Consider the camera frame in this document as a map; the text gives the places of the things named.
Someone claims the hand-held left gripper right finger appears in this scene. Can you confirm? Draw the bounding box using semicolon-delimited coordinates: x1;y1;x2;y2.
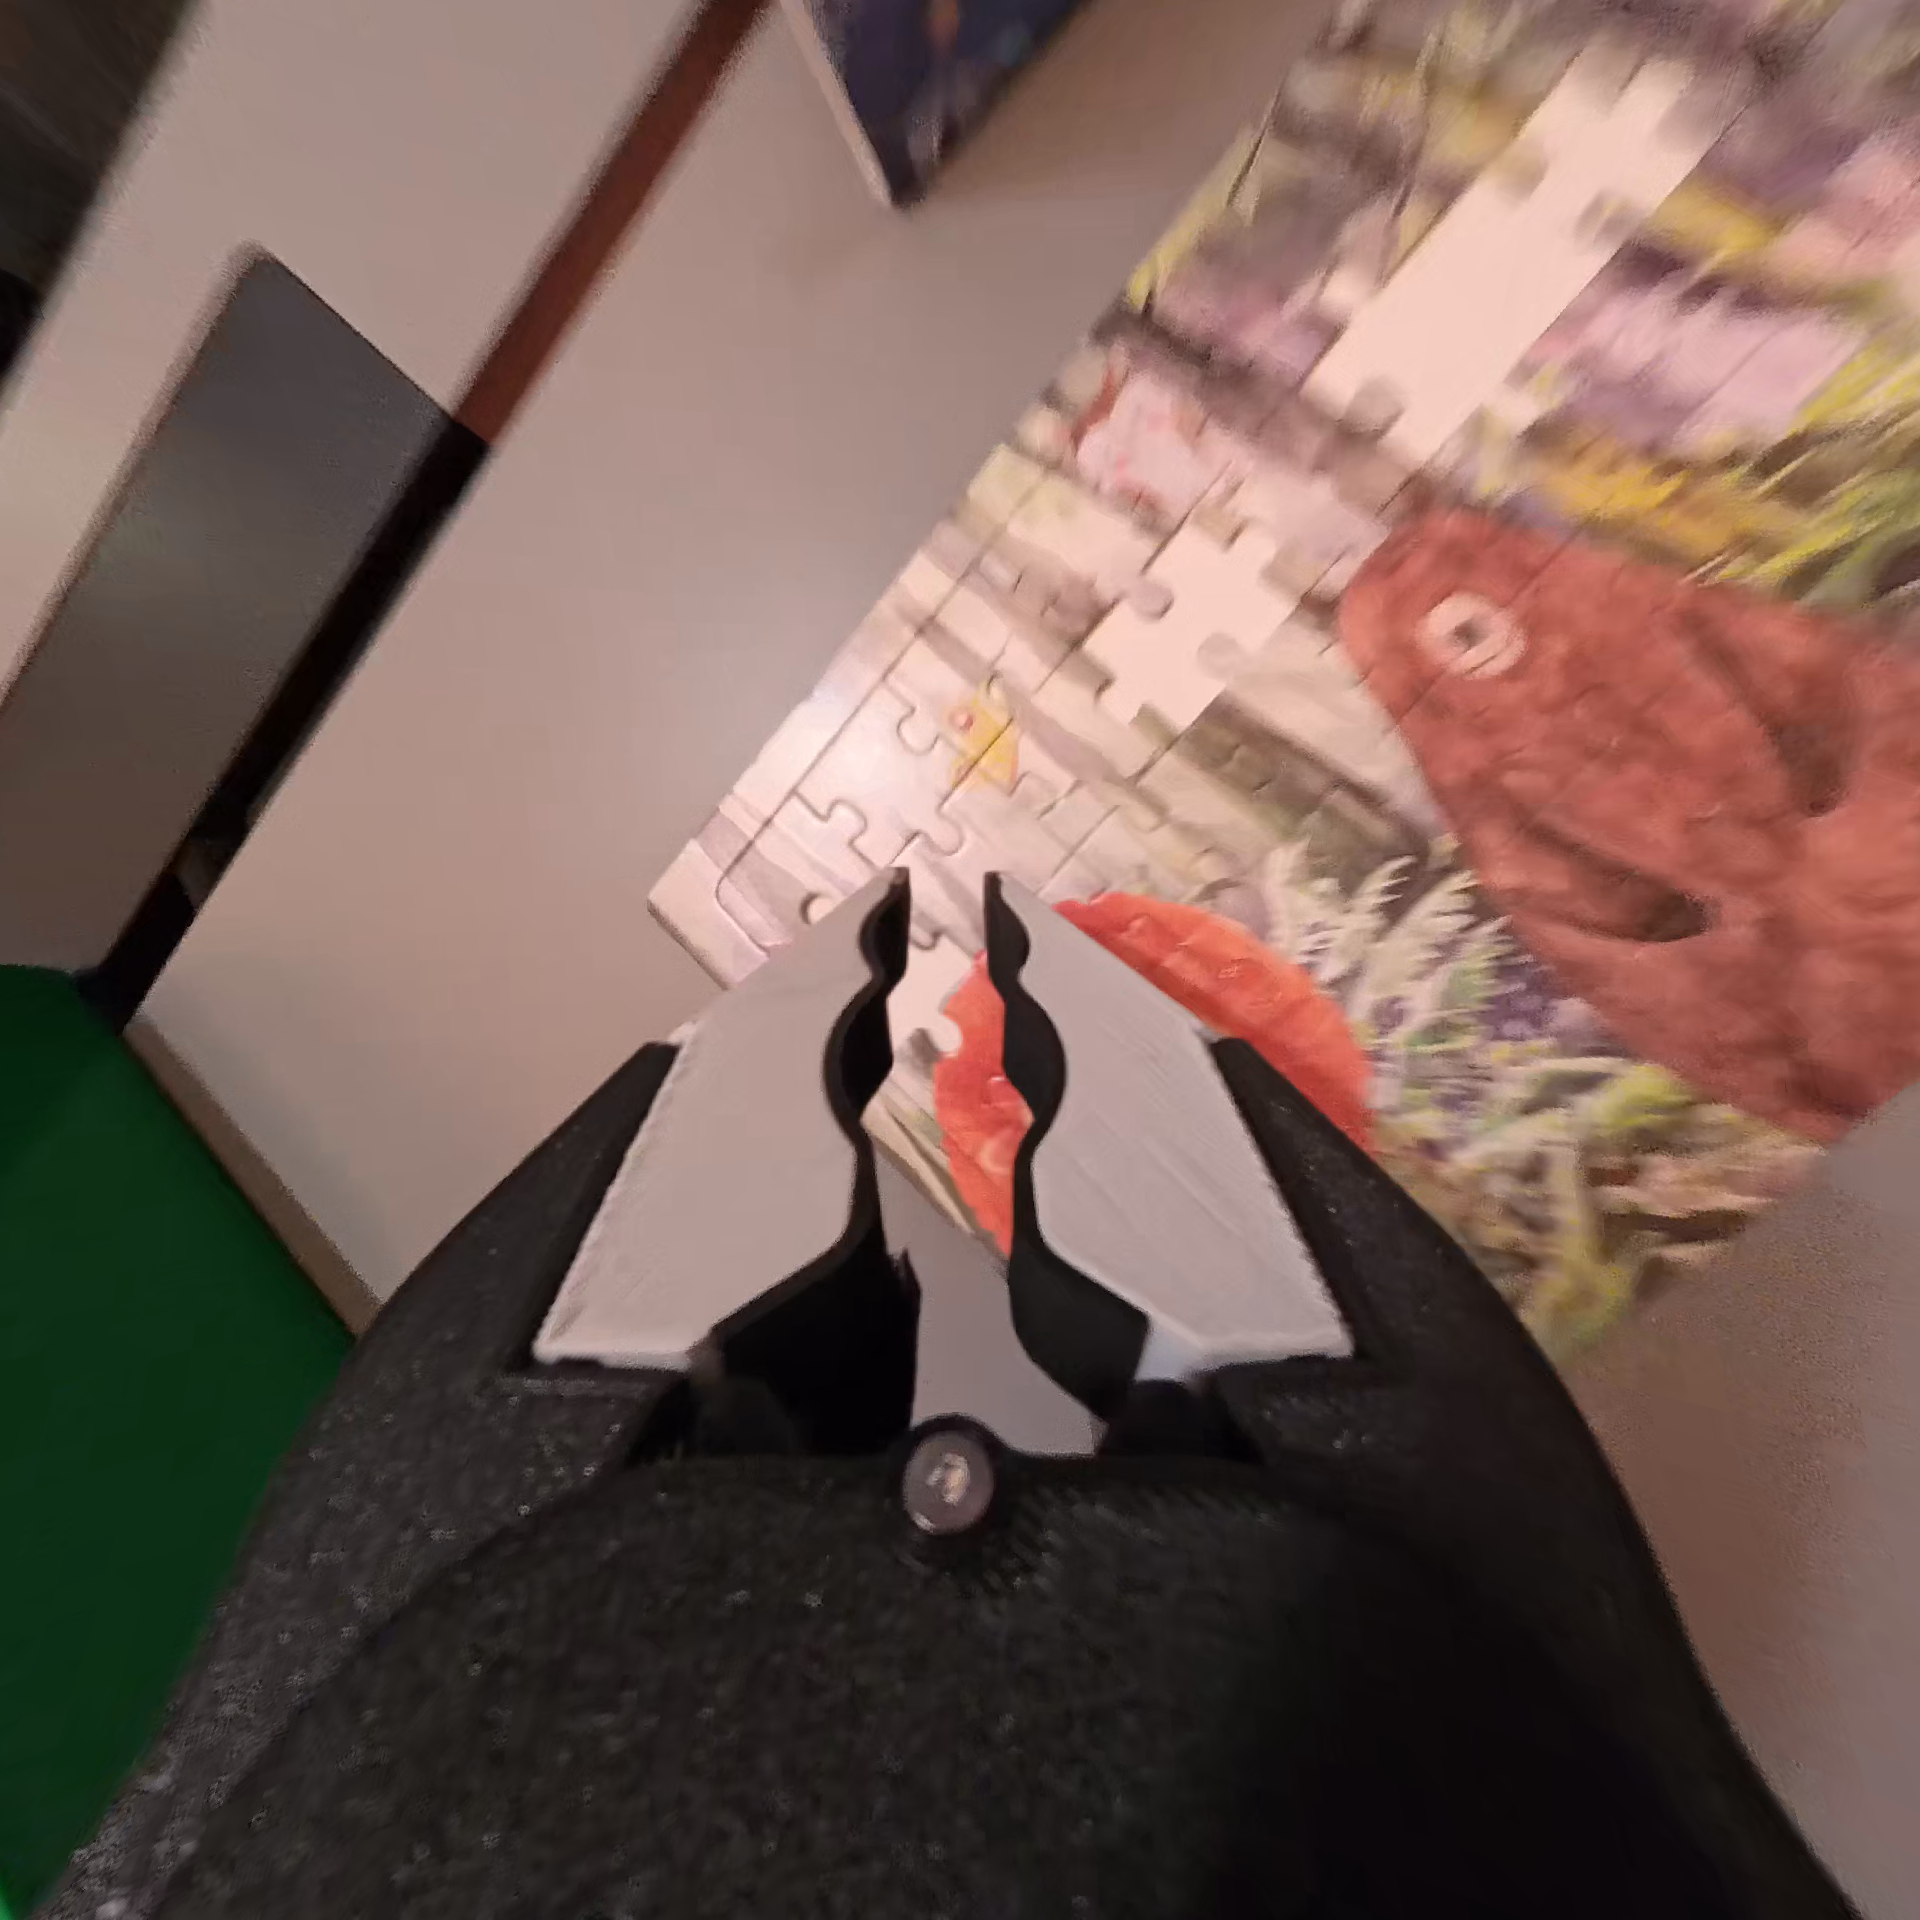
983;874;1354;1449

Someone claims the dark grey desk flap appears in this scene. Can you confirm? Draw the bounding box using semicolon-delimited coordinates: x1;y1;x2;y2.
0;247;489;1022

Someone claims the grey desk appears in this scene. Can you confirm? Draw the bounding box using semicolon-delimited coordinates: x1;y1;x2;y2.
0;0;1920;1920

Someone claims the forest animal jigsaw puzzle board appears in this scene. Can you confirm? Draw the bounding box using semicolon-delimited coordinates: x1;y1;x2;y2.
647;0;1920;1361

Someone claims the green plastic bin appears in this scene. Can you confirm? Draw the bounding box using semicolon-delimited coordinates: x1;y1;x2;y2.
0;966;361;1920

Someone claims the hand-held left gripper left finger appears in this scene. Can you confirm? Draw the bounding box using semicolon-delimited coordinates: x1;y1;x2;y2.
538;866;918;1369

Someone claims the dark blue illustrated puzzle box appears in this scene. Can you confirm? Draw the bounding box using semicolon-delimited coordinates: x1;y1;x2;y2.
779;0;1097;208

